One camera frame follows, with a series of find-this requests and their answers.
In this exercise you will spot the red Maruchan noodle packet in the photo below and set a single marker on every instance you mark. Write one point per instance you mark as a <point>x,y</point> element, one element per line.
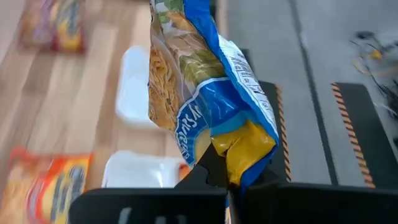
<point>62,31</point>

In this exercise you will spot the orange Maruchan noodle packet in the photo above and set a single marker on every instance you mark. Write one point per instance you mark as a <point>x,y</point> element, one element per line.
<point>184,171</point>
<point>53,189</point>

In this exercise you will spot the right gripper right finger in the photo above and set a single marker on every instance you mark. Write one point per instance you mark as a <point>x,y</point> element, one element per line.
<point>267,180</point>

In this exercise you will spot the black hazard-striped floor mat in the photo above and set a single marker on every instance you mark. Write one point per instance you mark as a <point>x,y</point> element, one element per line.
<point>283,146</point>
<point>373,140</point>

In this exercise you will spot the white plastic bin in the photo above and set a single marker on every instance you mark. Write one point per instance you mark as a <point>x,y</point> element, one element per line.
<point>140,169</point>
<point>133,87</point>

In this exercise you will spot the yellow power plug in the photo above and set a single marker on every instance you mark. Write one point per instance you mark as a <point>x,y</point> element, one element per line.
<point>376,54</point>

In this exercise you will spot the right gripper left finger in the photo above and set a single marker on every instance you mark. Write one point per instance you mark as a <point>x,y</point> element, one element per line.
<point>211,174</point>

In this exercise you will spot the blue Maruchan noodle packet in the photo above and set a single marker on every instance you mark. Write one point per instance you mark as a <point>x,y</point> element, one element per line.
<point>211,93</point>

